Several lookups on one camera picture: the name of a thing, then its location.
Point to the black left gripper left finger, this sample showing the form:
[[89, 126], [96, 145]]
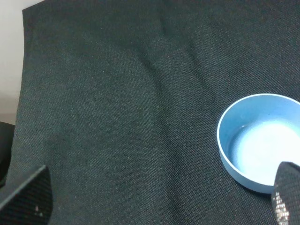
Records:
[[27, 200]]

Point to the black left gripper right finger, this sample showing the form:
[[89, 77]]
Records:
[[286, 194]]

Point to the blue bowl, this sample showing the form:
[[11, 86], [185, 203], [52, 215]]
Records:
[[255, 134]]

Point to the black table cloth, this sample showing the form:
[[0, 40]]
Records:
[[121, 99]]

